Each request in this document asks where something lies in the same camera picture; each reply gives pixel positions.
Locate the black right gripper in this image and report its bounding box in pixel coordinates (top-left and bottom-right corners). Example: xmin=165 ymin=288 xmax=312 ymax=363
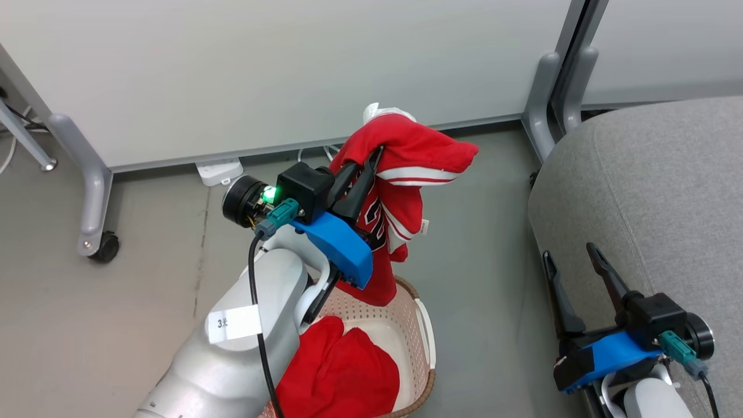
xmin=543 ymin=243 xmax=715 ymax=359

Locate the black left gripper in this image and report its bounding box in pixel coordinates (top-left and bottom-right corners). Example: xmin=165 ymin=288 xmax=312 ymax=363
xmin=222 ymin=146 xmax=384 ymax=228

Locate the red basketball jersey white trim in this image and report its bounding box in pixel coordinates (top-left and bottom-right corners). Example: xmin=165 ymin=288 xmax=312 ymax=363
xmin=328 ymin=103 xmax=479 ymax=307

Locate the plain red garment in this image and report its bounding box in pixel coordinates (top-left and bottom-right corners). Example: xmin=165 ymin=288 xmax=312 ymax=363
xmin=276 ymin=316 xmax=401 ymax=418

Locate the cream perforated laundry basket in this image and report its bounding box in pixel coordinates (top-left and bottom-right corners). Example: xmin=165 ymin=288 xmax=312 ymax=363
xmin=258 ymin=276 xmax=436 ymax=418

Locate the grey fabric sofa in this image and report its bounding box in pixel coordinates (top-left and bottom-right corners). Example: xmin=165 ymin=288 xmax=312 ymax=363
xmin=527 ymin=96 xmax=743 ymax=418

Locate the wide white partition panel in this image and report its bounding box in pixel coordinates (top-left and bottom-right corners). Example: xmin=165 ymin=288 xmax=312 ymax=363
xmin=0 ymin=0 xmax=587 ymax=174

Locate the white power strip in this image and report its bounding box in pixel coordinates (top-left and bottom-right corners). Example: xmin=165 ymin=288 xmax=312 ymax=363
xmin=196 ymin=158 xmax=243 ymax=186

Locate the black caster wheel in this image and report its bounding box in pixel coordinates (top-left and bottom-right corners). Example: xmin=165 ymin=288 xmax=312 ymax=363
xmin=90 ymin=231 xmax=120 ymax=263

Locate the grey partition foot with caster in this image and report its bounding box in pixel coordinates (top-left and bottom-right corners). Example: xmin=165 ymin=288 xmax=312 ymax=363
xmin=46 ymin=113 xmax=114 ymax=256

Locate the narrow white partition panel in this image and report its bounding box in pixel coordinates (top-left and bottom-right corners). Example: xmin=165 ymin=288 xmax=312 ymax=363
xmin=580 ymin=0 xmax=743 ymax=111

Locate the grey metal table leg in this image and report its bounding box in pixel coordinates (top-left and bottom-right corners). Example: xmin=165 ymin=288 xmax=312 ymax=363
xmin=0 ymin=99 xmax=57 ymax=172

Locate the white coiled power cable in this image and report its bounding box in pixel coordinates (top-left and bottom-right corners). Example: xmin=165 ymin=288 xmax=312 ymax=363
xmin=297 ymin=145 xmax=340 ymax=163

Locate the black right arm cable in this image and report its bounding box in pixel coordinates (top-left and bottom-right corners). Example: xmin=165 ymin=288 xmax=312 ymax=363
xmin=659 ymin=331 xmax=720 ymax=418

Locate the black floor cable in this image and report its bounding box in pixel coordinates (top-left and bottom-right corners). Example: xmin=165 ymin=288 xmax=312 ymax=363
xmin=0 ymin=87 xmax=47 ymax=131

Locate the white floor cable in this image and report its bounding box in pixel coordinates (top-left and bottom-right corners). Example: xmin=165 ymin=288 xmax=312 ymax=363
xmin=0 ymin=136 xmax=18 ymax=175

